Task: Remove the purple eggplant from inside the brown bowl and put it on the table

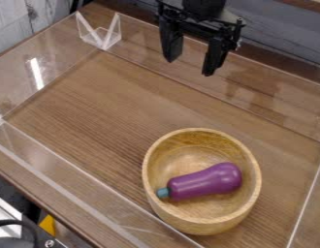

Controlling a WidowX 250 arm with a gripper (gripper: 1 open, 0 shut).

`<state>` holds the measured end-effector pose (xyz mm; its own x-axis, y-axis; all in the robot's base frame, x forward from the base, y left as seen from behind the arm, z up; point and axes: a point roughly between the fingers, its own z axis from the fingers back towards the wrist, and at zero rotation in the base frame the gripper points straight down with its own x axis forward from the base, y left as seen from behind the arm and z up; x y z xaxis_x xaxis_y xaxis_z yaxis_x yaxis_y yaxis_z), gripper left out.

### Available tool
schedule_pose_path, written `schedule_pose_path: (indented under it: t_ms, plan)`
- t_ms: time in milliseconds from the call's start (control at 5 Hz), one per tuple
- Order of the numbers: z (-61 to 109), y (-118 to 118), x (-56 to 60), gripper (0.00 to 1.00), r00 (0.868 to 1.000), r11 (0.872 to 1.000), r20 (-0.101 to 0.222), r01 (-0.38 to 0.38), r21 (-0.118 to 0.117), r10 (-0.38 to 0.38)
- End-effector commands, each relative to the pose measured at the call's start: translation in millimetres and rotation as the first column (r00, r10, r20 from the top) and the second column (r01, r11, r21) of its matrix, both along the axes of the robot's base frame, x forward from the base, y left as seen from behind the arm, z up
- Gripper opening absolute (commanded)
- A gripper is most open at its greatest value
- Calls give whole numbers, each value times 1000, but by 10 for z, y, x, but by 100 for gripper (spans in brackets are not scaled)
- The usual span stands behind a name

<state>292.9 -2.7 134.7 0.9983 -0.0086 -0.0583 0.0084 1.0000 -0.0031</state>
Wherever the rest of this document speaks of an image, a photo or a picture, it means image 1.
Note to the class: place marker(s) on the clear acrylic corner bracket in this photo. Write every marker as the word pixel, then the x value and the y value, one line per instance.
pixel 100 37

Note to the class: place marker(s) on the clear acrylic tray wall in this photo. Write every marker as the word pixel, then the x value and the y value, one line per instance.
pixel 82 110

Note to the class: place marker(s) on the brown wooden bowl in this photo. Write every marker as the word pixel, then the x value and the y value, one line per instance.
pixel 183 152

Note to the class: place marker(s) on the yellow black equipment base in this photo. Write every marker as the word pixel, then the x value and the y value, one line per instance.
pixel 37 231

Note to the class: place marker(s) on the purple toy eggplant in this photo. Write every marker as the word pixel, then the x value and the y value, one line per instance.
pixel 219 179

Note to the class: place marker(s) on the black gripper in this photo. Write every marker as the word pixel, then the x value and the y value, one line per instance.
pixel 204 18

